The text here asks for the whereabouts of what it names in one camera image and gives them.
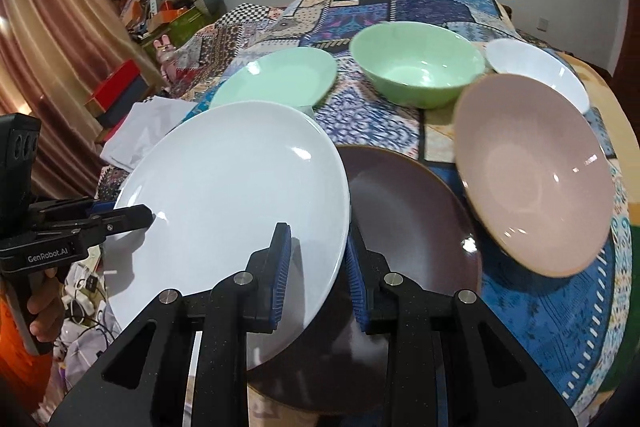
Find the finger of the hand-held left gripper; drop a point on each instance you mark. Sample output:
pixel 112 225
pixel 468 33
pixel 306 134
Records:
pixel 127 218
pixel 102 207

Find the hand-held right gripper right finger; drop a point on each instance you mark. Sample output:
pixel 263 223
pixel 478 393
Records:
pixel 356 279

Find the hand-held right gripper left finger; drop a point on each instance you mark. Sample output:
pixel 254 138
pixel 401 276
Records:
pixel 282 268

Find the large white plate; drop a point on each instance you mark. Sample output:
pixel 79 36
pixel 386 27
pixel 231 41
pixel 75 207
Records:
pixel 225 197

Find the white bowl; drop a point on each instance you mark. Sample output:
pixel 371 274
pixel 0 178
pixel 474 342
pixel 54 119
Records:
pixel 530 59

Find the person's left forearm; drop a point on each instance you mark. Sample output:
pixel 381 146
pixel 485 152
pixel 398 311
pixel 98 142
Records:
pixel 15 357

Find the person's left hand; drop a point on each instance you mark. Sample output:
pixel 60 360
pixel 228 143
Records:
pixel 47 307

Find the dark brown plate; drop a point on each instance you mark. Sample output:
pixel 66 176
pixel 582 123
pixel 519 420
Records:
pixel 410 227

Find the white cloth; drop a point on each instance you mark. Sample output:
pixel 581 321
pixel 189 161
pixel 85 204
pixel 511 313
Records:
pixel 145 122

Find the dark blue box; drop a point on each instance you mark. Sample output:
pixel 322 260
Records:
pixel 125 107

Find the red box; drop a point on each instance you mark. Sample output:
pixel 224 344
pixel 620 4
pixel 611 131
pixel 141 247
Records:
pixel 115 82

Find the pink toy rabbit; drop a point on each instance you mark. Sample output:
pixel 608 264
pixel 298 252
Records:
pixel 167 54

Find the brown striped curtain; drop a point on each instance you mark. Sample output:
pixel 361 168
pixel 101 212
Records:
pixel 50 32

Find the mint green plate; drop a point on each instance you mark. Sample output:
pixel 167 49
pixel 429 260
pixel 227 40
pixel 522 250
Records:
pixel 275 77

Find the green box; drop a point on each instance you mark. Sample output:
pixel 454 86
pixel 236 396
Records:
pixel 192 24

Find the orange box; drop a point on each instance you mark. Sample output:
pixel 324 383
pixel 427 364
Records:
pixel 175 14

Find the pink plate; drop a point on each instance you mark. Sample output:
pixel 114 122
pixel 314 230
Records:
pixel 535 172

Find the mint green bowl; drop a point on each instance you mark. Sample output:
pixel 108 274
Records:
pixel 415 57

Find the white wall socket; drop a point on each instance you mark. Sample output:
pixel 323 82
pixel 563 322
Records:
pixel 543 24

